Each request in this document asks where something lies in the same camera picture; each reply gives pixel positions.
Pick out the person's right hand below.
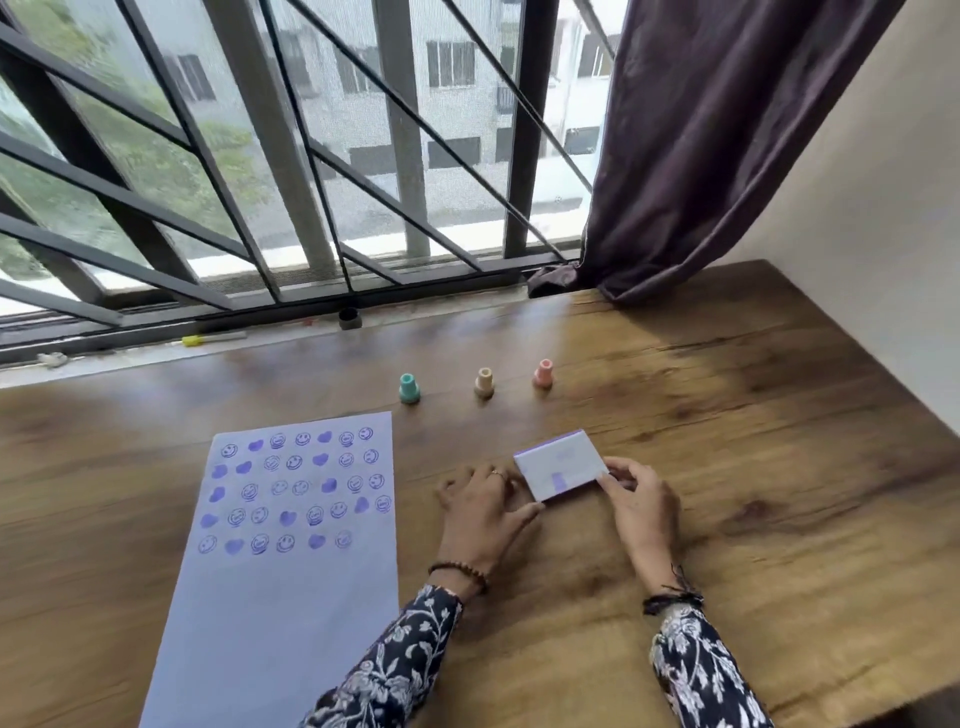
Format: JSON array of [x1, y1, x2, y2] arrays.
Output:
[[597, 456, 684, 595]]

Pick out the black metal window grille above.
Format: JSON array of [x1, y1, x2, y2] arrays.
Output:
[[0, 0, 624, 331]]

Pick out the black window frame track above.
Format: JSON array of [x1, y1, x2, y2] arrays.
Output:
[[0, 255, 585, 369]]

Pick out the brown bead bracelet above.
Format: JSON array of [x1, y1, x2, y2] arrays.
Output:
[[427, 561, 490, 596]]

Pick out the white paper sheet purple stamps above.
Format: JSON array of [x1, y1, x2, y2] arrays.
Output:
[[138, 411, 401, 728]]

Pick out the grey building outside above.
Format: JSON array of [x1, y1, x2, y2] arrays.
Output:
[[161, 0, 616, 226]]

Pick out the person's left forearm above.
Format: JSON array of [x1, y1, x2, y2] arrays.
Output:
[[300, 564, 490, 728]]

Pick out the black thread bracelet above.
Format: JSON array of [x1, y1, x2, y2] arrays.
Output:
[[642, 564, 706, 618]]

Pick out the person's right forearm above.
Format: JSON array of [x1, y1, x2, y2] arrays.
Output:
[[643, 585, 775, 728]]

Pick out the person's left hand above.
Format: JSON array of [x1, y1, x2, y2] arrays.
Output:
[[437, 465, 546, 585]]

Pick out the white purple ink pad box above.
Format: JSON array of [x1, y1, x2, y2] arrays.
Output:
[[513, 429, 610, 502]]

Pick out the dark purple curtain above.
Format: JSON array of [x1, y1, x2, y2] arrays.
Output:
[[527, 0, 909, 305]]

